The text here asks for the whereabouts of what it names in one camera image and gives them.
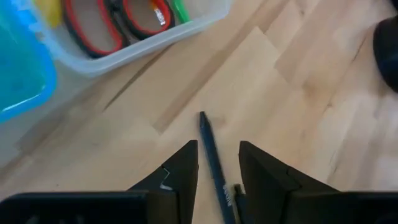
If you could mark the clear plastic supply box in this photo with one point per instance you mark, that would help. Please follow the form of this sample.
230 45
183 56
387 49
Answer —
140 53

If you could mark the green marker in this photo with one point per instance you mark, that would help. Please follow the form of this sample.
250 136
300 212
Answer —
181 11

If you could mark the yellow highlighter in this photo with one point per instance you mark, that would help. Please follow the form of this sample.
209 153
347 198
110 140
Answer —
49 11

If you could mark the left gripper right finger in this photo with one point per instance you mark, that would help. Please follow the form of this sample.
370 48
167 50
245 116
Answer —
267 199

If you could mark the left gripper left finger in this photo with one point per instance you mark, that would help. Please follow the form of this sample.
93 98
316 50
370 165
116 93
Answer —
174 199

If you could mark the red and black scissors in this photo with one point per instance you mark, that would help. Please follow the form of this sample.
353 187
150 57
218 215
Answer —
115 15

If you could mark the dark blue printed pen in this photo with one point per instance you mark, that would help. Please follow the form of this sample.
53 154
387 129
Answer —
214 168

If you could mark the blue plastic box lid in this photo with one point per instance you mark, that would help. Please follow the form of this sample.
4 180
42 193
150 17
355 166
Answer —
21 68

